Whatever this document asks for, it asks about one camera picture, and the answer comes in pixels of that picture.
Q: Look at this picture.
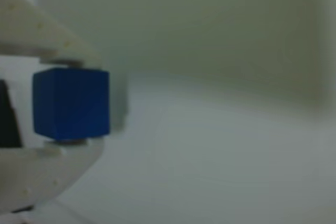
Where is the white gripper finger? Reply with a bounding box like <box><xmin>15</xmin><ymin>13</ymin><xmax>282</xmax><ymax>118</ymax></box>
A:
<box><xmin>0</xmin><ymin>0</ymin><xmax>103</xmax><ymax>72</ymax></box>
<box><xmin>0</xmin><ymin>137</ymin><xmax>106</xmax><ymax>215</ymax></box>

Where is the small blue cube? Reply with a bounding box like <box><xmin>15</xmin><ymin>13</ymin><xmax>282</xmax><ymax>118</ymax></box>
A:
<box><xmin>31</xmin><ymin>67</ymin><xmax>111</xmax><ymax>141</ymax></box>

